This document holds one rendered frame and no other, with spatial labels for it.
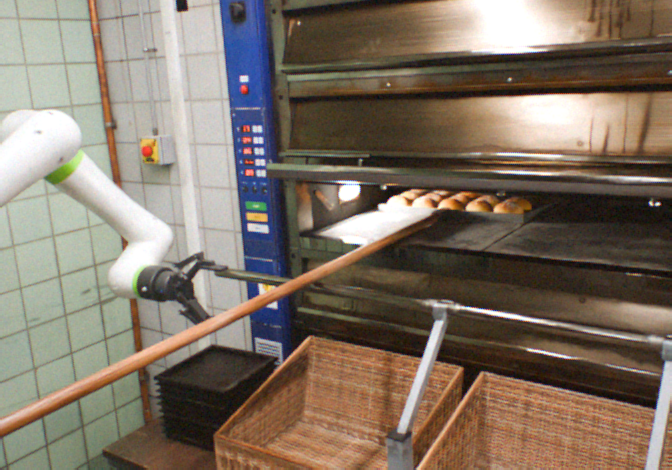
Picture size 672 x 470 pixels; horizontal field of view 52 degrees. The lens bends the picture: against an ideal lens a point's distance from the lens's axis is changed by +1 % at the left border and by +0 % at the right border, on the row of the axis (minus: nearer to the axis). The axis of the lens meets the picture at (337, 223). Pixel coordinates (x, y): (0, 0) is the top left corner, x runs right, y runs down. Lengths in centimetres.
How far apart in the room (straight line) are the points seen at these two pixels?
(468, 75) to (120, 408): 197
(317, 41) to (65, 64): 104
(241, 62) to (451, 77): 72
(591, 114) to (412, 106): 49
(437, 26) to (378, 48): 18
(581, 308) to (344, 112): 87
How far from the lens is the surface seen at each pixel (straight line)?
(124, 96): 277
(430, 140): 194
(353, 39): 206
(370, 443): 222
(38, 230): 271
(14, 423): 126
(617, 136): 177
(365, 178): 190
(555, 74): 181
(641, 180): 163
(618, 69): 177
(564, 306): 193
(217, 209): 250
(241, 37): 228
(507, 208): 237
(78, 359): 289
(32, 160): 162
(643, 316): 188
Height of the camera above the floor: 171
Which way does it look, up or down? 13 degrees down
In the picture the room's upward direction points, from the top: 4 degrees counter-clockwise
